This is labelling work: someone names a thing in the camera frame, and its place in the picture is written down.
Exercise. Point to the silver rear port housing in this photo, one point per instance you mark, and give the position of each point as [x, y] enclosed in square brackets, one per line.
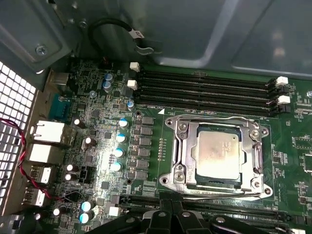
[40, 175]
[35, 197]
[45, 153]
[47, 131]

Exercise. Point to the RAM slot with black clips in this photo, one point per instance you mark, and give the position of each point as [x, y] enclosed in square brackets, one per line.
[207, 104]
[207, 85]
[243, 210]

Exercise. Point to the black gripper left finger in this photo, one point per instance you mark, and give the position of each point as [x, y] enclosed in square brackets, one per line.
[156, 224]

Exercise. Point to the black PC case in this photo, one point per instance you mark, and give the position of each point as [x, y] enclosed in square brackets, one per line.
[195, 29]

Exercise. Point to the silver CPU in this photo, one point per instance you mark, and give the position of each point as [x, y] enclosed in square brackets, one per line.
[219, 156]

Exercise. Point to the CPU socket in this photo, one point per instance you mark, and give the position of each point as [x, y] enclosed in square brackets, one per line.
[219, 126]

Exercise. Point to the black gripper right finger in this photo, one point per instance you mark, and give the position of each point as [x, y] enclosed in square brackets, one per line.
[185, 224]

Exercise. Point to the metal socket cover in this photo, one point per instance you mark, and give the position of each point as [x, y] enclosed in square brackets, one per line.
[187, 151]

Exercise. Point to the blue rear port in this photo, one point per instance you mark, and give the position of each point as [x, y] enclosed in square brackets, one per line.
[59, 107]

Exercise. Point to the green motherboard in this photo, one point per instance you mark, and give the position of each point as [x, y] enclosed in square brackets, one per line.
[287, 136]

